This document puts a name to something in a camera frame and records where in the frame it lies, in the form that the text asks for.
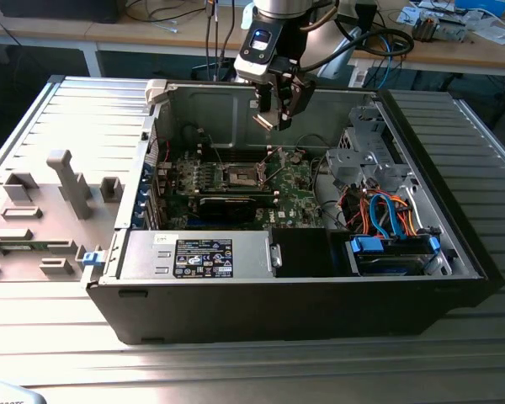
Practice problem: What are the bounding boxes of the thin red wire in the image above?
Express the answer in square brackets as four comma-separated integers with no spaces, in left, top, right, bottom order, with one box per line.
[149,141,173,166]

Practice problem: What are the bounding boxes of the orange power wire bundle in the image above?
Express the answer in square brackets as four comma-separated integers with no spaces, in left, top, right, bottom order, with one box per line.
[357,191,424,237]

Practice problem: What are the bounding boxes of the silver power supply unit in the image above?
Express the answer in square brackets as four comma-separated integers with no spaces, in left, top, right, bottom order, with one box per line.
[116,229,279,281]

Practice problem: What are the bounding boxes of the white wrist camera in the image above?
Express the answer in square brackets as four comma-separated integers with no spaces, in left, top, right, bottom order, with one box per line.
[234,24,285,86]

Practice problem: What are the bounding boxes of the green RAM stick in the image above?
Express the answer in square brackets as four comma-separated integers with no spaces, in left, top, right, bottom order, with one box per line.
[0,242,41,253]

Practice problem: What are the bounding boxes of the white paper sheet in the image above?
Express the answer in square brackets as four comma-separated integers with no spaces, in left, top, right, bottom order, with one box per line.
[470,16,505,46]

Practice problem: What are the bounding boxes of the black graphics card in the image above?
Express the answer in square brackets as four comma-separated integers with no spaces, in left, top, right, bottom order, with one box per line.
[197,194,258,225]

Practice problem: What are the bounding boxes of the metal socket cover frame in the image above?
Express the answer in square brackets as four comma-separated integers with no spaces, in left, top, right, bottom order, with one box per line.
[263,147,289,189]

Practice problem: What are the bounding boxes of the white plastic device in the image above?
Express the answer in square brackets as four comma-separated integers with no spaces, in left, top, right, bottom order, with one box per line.
[0,380,48,404]

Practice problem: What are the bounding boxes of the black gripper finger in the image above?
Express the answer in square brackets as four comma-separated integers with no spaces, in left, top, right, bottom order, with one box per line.
[255,82,274,114]
[275,66,316,132]

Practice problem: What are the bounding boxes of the blue network cable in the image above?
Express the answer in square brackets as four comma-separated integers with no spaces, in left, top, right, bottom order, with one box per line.
[380,35,401,89]

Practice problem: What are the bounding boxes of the large black box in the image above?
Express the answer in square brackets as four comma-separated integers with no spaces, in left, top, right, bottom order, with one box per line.
[0,0,121,24]

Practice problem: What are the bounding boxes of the silver metal drive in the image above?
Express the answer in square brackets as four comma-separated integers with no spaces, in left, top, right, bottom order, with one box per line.
[439,12,468,43]

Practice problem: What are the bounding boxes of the hard disk in blue carrier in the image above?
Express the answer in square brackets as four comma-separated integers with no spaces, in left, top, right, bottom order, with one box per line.
[347,234,442,278]

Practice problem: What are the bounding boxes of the blue plastic case latch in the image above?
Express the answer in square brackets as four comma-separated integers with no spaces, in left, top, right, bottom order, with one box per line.
[82,250,106,268]

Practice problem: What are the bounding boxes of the silver metal drive cage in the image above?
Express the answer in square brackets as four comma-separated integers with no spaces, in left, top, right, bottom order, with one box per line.
[325,104,414,186]

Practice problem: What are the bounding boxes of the black RAM slot white clips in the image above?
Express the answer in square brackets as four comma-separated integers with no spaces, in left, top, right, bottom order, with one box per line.
[197,144,274,155]
[172,183,279,199]
[197,151,274,164]

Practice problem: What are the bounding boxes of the CPU socket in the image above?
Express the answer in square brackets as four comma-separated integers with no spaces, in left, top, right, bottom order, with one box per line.
[221,162,270,190]

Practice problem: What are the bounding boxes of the black upright box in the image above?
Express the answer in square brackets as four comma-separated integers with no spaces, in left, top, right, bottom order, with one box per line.
[353,3,379,51]

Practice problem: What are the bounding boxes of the thin metal locking lever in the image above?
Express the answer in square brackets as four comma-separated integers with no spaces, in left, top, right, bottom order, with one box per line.
[207,133,227,167]
[257,146,276,168]

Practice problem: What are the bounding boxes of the wooden desk white frame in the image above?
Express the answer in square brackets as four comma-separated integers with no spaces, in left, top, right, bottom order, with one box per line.
[0,0,253,79]
[347,0,505,79]

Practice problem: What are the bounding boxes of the black finned heat sink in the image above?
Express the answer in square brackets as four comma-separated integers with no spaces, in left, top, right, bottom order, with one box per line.
[412,10,442,43]

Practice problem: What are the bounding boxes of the thick black camera cable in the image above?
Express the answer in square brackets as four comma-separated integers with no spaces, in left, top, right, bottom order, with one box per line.
[296,25,417,73]

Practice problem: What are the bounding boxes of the green motherboard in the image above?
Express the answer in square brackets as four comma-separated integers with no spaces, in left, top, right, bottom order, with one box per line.
[163,146,326,231]

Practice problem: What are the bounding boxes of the small white box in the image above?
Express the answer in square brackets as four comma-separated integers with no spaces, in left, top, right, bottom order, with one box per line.
[348,66,369,88]

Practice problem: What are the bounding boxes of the beige case release handle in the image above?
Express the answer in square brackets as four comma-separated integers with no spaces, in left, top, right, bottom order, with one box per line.
[145,78,170,106]

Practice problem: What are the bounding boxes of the black PC case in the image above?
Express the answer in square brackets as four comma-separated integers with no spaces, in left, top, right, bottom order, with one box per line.
[86,77,505,346]

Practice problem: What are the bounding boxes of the blue flat data wire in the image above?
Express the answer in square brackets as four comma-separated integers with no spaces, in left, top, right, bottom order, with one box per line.
[368,193,391,239]
[380,194,407,242]

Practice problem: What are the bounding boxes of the silver CPU green edge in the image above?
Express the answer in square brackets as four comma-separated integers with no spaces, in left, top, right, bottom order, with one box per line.
[252,109,279,132]

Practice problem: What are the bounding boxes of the grey parts rack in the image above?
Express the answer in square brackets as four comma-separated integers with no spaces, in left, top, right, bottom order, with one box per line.
[0,149,125,284]

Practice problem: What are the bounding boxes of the blue cardboard box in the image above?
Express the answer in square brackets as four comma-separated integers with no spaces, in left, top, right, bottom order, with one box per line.
[454,0,505,16]

